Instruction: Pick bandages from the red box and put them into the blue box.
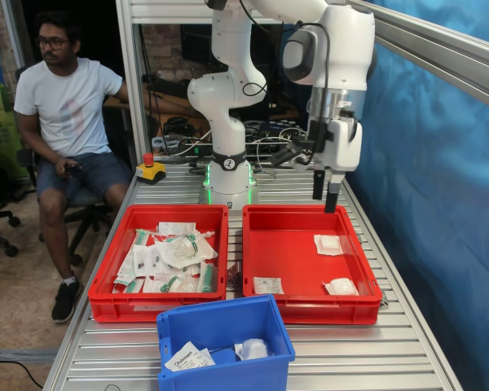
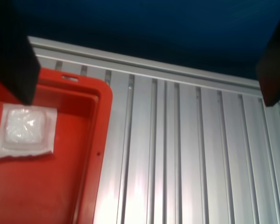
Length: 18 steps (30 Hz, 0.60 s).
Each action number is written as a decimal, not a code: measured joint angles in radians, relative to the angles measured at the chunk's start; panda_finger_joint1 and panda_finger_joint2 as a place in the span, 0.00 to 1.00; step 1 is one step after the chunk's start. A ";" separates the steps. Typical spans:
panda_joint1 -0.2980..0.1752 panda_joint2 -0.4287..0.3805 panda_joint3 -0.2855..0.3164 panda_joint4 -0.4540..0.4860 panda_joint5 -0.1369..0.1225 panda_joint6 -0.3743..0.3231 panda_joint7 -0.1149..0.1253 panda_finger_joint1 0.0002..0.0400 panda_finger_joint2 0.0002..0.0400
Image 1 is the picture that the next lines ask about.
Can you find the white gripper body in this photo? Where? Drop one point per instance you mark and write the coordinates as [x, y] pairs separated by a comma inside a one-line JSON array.
[[344, 146]]

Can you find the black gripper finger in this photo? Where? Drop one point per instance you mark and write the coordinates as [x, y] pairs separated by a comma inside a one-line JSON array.
[[318, 183], [332, 197]]

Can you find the white gauze bandage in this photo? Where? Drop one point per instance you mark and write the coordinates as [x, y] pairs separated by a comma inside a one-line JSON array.
[[342, 287], [328, 244], [254, 349]]

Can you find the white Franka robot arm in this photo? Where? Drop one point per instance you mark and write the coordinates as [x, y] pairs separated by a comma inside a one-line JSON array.
[[228, 122]]

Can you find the red plastic box with bandages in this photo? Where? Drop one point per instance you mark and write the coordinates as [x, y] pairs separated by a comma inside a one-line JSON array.
[[285, 252]]

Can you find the blue plastic box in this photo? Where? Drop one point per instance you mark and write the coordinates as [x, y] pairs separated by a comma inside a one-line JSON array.
[[228, 322]]

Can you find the red box with medical supplies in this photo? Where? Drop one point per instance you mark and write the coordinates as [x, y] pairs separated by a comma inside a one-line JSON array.
[[106, 301]]

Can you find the blue curtain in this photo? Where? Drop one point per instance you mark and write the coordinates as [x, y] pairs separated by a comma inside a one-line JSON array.
[[432, 203]]

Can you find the white printed Fuhrmann packet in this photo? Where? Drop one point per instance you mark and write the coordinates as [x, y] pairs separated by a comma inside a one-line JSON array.
[[268, 285], [183, 358]]

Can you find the white plastic connector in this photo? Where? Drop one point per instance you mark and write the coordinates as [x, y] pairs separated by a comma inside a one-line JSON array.
[[208, 234]]

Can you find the black power strip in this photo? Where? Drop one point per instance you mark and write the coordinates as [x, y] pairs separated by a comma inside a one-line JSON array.
[[195, 150]]

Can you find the green syringe packet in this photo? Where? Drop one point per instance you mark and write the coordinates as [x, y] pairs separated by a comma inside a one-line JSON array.
[[207, 277]]

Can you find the yellow emergency stop button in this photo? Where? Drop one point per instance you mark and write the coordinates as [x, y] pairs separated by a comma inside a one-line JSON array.
[[151, 171]]

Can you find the wooden desk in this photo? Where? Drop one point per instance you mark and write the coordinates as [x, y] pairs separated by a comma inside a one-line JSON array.
[[163, 104]]

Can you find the clear packet with green valve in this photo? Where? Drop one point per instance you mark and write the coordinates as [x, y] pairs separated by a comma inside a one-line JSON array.
[[171, 284]]

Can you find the green striped sterile packet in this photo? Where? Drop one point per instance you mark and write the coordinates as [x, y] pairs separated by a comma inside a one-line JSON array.
[[140, 237]]

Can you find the clear packet with black parts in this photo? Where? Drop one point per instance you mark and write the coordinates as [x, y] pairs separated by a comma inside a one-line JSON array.
[[146, 260]]

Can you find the small white printed packet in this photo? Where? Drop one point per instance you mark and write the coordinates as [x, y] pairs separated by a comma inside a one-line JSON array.
[[207, 356]]

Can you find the small green sterile packet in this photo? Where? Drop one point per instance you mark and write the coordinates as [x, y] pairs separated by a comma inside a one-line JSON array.
[[133, 285]]

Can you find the green white paper packet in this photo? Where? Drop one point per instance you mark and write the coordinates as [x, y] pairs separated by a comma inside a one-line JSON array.
[[125, 271]]

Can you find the black office chair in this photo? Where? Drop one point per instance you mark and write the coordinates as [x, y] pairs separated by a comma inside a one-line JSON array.
[[83, 199], [11, 249]]

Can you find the black smartphone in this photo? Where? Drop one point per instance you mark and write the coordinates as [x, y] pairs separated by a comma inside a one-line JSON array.
[[71, 167]]

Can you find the man in white t-shirt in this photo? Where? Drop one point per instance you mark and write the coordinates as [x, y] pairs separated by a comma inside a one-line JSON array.
[[73, 110]]

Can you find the metal angle bracket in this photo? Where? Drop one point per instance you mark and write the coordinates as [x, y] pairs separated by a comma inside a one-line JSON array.
[[233, 277]]

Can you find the aluminium profile frame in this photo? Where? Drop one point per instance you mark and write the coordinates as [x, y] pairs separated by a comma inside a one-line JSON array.
[[128, 81]]

